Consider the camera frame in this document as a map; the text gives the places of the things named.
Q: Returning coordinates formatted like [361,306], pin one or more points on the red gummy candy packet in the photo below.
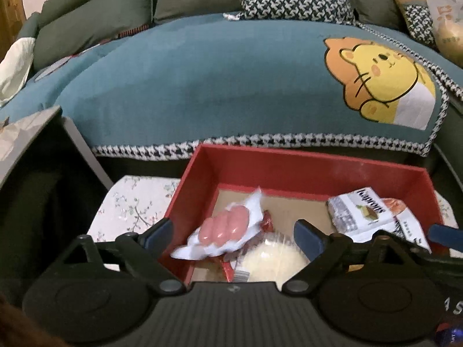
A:
[268,223]

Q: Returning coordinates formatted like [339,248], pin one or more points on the pink sausages packet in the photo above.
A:
[224,226]

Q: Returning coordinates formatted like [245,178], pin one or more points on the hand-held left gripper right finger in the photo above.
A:
[307,238]

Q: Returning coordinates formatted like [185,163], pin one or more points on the red cardboard box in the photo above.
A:
[289,173]

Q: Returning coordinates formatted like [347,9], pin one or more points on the round bread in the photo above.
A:
[267,260]

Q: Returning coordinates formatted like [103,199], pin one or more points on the small white wafer packet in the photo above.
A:
[358,213]

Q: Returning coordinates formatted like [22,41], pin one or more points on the grey side table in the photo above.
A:
[43,126]

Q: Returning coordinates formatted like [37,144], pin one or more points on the cream pillow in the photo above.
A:
[16,68]

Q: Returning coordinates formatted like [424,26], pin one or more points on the clear plastic bag of food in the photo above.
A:
[448,32]

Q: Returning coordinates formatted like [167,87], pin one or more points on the green sofa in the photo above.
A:
[90,18]

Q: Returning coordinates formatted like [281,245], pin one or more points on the teal cartoon print sofa cover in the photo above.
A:
[217,79]

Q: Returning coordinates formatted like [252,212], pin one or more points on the brown wooden cabinet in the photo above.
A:
[11,18]

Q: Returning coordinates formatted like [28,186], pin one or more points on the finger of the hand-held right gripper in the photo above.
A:
[443,234]
[434,264]

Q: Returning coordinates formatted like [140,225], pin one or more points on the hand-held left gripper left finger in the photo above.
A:
[159,230]

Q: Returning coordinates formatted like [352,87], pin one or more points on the white spicy strip packet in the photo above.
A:
[408,224]

